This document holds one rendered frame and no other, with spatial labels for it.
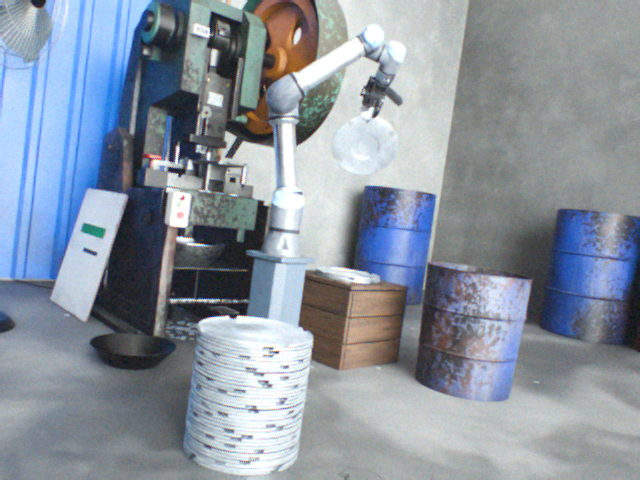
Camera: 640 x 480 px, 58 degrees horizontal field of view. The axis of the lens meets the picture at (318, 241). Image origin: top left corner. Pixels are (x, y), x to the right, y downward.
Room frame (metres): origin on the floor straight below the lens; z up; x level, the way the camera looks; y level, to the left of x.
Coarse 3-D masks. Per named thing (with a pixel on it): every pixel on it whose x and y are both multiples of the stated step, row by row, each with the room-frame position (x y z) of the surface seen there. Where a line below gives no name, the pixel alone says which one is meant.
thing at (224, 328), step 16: (208, 320) 1.49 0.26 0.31; (224, 320) 1.52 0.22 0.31; (240, 320) 1.55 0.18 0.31; (256, 320) 1.57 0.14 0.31; (224, 336) 1.34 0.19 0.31; (240, 336) 1.36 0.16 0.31; (256, 336) 1.38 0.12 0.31; (272, 336) 1.40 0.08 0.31; (288, 336) 1.43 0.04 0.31; (304, 336) 1.46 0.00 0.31
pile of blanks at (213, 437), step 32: (224, 352) 1.31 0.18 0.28; (256, 352) 1.29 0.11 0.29; (288, 352) 1.32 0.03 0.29; (192, 384) 1.38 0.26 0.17; (224, 384) 1.30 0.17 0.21; (256, 384) 1.30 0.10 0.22; (288, 384) 1.33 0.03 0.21; (192, 416) 1.35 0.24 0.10; (224, 416) 1.32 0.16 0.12; (256, 416) 1.30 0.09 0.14; (288, 416) 1.35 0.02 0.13; (192, 448) 1.35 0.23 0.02; (224, 448) 1.30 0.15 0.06; (256, 448) 1.30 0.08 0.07; (288, 448) 1.36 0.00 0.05
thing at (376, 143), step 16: (352, 128) 2.48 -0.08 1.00; (368, 128) 2.48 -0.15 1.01; (384, 128) 2.48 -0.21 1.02; (336, 144) 2.53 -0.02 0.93; (352, 144) 2.53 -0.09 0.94; (368, 144) 2.53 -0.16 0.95; (384, 144) 2.52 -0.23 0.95; (336, 160) 2.57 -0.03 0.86; (352, 160) 2.57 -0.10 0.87; (368, 160) 2.57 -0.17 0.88; (384, 160) 2.57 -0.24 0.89
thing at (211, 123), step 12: (216, 84) 2.62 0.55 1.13; (228, 84) 2.65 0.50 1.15; (216, 96) 2.62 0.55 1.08; (228, 96) 2.66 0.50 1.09; (204, 108) 2.57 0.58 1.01; (216, 108) 2.63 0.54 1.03; (192, 120) 2.61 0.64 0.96; (204, 120) 2.58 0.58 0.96; (216, 120) 2.60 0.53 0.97; (192, 132) 2.60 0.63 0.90; (204, 132) 2.57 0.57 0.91; (216, 132) 2.60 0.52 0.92
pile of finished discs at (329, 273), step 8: (320, 272) 2.49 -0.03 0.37; (328, 272) 2.45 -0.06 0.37; (336, 272) 2.52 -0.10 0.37; (344, 272) 2.53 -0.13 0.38; (352, 272) 2.57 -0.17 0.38; (360, 272) 2.68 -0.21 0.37; (344, 280) 2.42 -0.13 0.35; (352, 280) 2.47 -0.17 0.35; (360, 280) 2.42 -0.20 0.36; (368, 280) 2.44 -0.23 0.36; (376, 280) 2.48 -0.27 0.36
